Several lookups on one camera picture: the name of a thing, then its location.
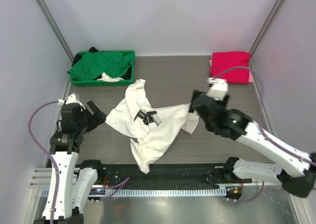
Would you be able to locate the white t shirt with print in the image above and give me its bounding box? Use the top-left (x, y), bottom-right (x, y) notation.
top-left (106, 79), bottom-right (199, 174)

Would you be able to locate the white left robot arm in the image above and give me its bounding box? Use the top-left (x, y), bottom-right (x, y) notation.
top-left (34, 99), bottom-right (106, 224)

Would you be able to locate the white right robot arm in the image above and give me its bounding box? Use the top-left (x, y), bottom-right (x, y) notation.
top-left (190, 90), bottom-right (316, 198)

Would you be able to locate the green plastic bin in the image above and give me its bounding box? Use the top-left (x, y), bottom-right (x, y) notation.
top-left (69, 50), bottom-right (135, 87)

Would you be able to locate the white t shirt in bin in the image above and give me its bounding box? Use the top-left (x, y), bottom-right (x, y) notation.
top-left (96, 72), bottom-right (123, 83)

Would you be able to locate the red folded t shirt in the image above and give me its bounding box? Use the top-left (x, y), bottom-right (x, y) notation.
top-left (211, 51), bottom-right (251, 73)

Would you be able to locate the green t shirt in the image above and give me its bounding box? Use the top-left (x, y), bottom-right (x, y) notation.
top-left (67, 51), bottom-right (135, 81)

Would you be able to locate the pink folded t shirt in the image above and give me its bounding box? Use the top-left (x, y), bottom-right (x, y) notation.
top-left (209, 58), bottom-right (253, 84)

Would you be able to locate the black t shirt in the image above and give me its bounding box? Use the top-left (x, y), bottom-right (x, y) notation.
top-left (71, 47), bottom-right (99, 67)

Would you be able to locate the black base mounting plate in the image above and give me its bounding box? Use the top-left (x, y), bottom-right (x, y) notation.
top-left (96, 163), bottom-right (252, 190)

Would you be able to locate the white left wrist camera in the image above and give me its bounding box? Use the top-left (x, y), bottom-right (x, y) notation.
top-left (57, 93), bottom-right (82, 106)

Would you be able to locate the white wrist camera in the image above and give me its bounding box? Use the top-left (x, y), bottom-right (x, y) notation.
top-left (207, 77), bottom-right (229, 99)
top-left (57, 93), bottom-right (82, 106)

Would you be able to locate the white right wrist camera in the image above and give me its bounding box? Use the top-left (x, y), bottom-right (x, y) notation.
top-left (207, 77), bottom-right (229, 99)

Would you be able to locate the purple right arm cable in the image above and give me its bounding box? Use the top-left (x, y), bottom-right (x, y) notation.
top-left (214, 66), bottom-right (316, 204)

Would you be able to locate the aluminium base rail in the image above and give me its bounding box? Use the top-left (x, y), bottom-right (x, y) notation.
top-left (29, 167), bottom-right (79, 188)

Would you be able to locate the white slotted cable duct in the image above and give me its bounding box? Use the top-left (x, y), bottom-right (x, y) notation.
top-left (41, 187), bottom-right (227, 198)

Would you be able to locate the left aluminium corner post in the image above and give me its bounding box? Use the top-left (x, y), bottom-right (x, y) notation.
top-left (35, 0), bottom-right (74, 61)

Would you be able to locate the aluminium corner post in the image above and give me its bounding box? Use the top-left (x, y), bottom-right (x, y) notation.
top-left (248, 0), bottom-right (293, 56)
top-left (35, 0), bottom-right (74, 61)

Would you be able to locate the right aluminium corner post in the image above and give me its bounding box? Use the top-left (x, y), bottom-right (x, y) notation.
top-left (248, 0), bottom-right (293, 56)

